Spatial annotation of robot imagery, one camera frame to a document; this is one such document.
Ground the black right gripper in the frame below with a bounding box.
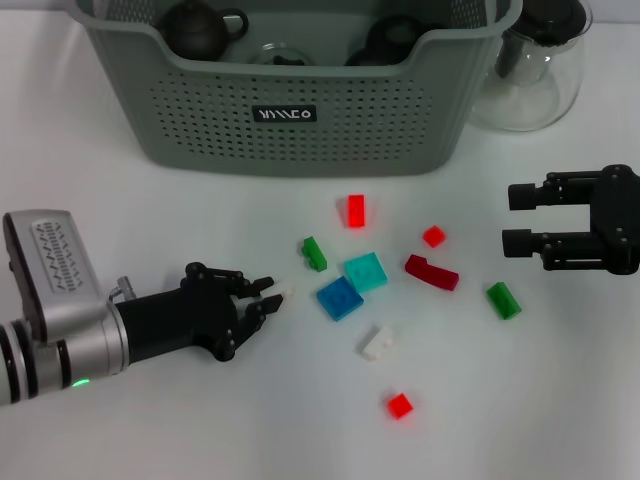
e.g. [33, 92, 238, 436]
[502, 163, 640, 275]

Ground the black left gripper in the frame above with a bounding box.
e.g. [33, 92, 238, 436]
[113, 262, 284, 364]

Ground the grey-green perforated storage bin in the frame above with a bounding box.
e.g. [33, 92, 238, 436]
[74, 0, 524, 179]

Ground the green oblong brick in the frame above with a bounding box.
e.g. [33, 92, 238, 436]
[302, 235, 329, 272]
[487, 282, 523, 321]

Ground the blue square plate brick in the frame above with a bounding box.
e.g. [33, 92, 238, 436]
[316, 276, 365, 322]

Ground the dark red curved brick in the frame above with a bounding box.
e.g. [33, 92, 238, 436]
[404, 253, 460, 292]

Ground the cyan square plate brick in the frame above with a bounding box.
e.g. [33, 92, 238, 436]
[343, 252, 390, 294]

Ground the glass teapot with black lid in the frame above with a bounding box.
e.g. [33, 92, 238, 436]
[469, 0, 594, 132]

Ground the silver metal connector plug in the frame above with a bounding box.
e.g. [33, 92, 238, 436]
[107, 276, 137, 304]

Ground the bright red oblong brick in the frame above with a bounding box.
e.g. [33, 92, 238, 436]
[344, 194, 368, 230]

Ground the black ceramic teapot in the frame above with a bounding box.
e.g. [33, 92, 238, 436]
[159, 0, 250, 60]

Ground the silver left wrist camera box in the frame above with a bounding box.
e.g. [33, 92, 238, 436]
[2, 209, 110, 346]

